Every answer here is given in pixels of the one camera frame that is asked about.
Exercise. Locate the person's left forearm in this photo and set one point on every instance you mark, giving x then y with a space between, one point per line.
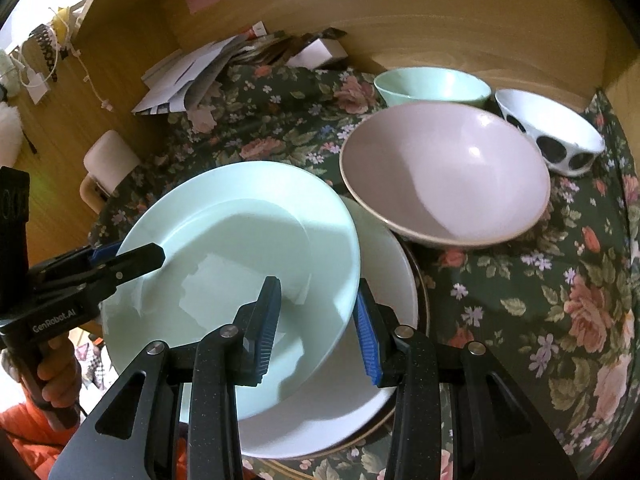
25 437

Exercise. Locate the small pink box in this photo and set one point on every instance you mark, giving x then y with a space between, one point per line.
321 53

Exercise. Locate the mint green plate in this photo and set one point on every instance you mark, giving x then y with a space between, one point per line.
225 240

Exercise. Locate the person's left hand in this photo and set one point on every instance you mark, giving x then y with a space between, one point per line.
60 372

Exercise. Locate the white charger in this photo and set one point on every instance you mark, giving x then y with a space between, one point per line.
37 86

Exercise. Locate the pile of magazines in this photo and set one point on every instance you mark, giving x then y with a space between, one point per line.
272 50

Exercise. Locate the yellow headband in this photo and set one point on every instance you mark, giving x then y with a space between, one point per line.
63 22

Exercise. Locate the dark floral tablecloth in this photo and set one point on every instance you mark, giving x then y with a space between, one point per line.
525 310

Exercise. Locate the pink bowl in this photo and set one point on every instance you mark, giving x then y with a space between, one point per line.
450 175

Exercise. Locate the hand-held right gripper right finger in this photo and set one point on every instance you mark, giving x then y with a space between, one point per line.
366 335

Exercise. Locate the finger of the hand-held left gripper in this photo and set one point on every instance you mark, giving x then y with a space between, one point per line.
102 252
135 262

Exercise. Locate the mint green bowl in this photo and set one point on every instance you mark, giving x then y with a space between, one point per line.
430 85

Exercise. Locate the red and white tube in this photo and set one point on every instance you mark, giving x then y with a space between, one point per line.
255 29

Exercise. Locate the stack of white envelopes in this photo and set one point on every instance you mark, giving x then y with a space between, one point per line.
185 75

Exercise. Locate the white plate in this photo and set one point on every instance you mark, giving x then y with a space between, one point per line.
340 422

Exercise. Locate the white fluffy headband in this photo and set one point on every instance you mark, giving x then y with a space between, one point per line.
6 67

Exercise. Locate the white fluffy pompom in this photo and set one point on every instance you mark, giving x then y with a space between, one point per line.
7 127

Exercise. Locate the white bowl with black spots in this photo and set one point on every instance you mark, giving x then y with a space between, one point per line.
545 120

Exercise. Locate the dark brown plate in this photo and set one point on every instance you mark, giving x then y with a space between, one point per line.
424 290

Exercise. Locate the brown dotted headband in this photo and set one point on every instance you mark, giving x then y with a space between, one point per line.
45 44

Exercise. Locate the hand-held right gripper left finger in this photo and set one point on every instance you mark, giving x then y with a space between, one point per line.
267 325

